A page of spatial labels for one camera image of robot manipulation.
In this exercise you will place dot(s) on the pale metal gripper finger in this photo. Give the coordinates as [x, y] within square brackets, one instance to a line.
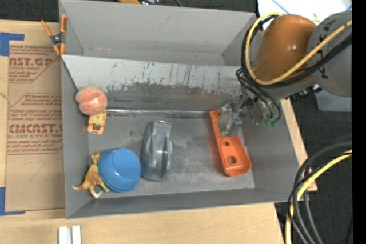
[236, 125]
[224, 123]

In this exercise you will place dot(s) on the orange plastic piece with holes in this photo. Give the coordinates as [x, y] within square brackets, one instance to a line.
[233, 157]

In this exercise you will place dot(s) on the grey metal bin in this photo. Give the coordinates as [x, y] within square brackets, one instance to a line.
[186, 85]

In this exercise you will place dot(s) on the blue plastic bowl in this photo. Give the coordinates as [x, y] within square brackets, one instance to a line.
[120, 170]

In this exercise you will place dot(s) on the small orange yellow toy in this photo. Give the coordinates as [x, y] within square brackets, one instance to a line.
[96, 124]

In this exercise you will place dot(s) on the toy peach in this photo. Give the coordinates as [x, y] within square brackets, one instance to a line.
[91, 100]

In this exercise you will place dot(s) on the yellow toy dinosaur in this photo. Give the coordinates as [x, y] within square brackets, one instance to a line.
[92, 178]

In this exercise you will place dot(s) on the brown cardboard board red print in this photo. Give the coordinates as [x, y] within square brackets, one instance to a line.
[34, 168]

